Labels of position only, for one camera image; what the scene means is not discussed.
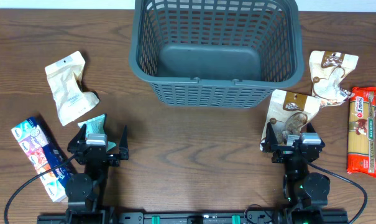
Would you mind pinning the red spaghetti packet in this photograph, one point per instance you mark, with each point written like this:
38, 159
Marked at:
361, 132

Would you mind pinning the brown Panners snack bag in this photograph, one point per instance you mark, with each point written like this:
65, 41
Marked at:
288, 112

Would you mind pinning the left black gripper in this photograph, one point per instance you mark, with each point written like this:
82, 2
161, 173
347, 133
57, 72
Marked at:
115, 161

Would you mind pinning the beige paper pouch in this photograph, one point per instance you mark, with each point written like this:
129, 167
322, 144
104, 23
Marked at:
63, 78

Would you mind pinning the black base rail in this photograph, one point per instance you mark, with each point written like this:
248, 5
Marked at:
253, 216

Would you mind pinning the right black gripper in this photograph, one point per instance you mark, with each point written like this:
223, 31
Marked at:
271, 144

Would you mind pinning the brown white snack bag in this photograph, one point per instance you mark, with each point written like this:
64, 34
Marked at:
328, 69

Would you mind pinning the teal snack packet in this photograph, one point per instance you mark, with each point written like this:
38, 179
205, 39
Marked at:
96, 126

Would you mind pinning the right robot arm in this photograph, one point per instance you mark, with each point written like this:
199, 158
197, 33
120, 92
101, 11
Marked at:
306, 191

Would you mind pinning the grey plastic basket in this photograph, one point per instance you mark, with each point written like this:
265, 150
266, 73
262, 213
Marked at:
216, 53

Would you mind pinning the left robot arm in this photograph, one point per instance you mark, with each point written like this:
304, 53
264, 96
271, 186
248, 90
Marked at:
85, 191

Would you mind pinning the colourful tissue multipack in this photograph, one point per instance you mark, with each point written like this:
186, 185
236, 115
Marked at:
42, 153

